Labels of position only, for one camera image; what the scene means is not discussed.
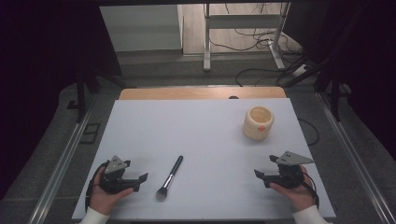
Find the person's right hand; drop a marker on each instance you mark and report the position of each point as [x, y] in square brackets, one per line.
[297, 196]

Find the wooden table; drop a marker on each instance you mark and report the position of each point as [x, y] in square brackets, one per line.
[186, 93]

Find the white cabinet panel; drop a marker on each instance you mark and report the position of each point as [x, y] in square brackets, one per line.
[140, 28]

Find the white metal stand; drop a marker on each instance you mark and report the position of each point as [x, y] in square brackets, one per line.
[239, 21]

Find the dark curtain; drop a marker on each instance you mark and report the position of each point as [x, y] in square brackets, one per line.
[46, 62]
[367, 62]

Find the aluminium floor rail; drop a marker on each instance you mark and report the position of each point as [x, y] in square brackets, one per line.
[59, 169]
[355, 155]

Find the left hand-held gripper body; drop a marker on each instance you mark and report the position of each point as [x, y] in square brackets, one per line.
[115, 183]

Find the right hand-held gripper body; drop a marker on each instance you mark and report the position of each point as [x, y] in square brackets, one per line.
[288, 177]

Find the black makeup brush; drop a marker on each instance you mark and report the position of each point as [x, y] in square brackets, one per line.
[169, 179]

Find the black floor frame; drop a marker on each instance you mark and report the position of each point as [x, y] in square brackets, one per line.
[90, 133]

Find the white table board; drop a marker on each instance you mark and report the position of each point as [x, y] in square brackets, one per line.
[199, 140]

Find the white power strip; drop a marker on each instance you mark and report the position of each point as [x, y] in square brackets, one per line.
[299, 70]

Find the person's left hand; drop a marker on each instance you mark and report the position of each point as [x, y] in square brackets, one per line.
[104, 199]

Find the black metal stand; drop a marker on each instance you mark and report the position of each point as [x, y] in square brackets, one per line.
[81, 93]
[333, 81]

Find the beige ribbed cup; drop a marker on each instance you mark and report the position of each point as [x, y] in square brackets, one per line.
[257, 129]

